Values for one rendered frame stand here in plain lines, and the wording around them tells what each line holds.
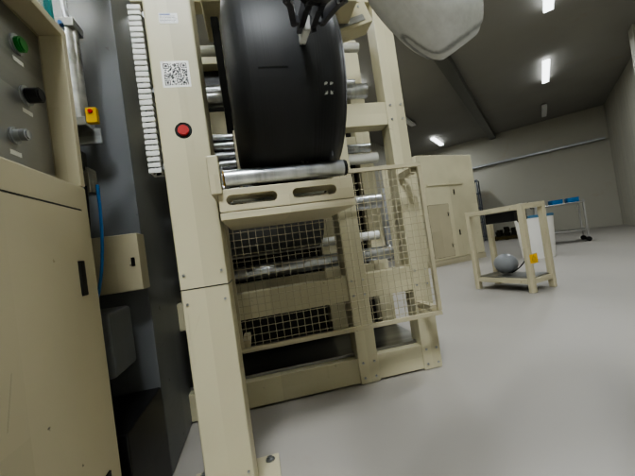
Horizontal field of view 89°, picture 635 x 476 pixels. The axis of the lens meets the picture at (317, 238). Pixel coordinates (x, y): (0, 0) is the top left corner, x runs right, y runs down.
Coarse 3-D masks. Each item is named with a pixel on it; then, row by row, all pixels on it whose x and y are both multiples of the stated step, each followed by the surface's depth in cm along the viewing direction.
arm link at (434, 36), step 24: (384, 0) 43; (408, 0) 42; (432, 0) 41; (456, 0) 41; (480, 0) 43; (408, 24) 44; (432, 24) 43; (456, 24) 42; (480, 24) 45; (432, 48) 45; (456, 48) 45
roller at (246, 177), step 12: (252, 168) 87; (264, 168) 87; (276, 168) 88; (288, 168) 88; (300, 168) 89; (312, 168) 89; (324, 168) 90; (336, 168) 91; (348, 168) 92; (228, 180) 85; (240, 180) 86; (252, 180) 87; (264, 180) 87; (276, 180) 88; (288, 180) 90
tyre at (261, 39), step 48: (240, 0) 78; (240, 48) 75; (288, 48) 76; (336, 48) 80; (240, 96) 78; (288, 96) 79; (336, 96) 82; (240, 144) 86; (288, 144) 85; (336, 144) 90
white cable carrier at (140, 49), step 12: (132, 12) 91; (132, 24) 90; (144, 24) 93; (132, 36) 90; (144, 36) 91; (132, 48) 91; (144, 48) 91; (144, 60) 91; (144, 72) 90; (144, 84) 90; (144, 96) 90; (144, 108) 90; (144, 120) 90; (156, 120) 92; (144, 132) 90; (156, 132) 91; (156, 144) 93; (156, 156) 93; (156, 168) 90
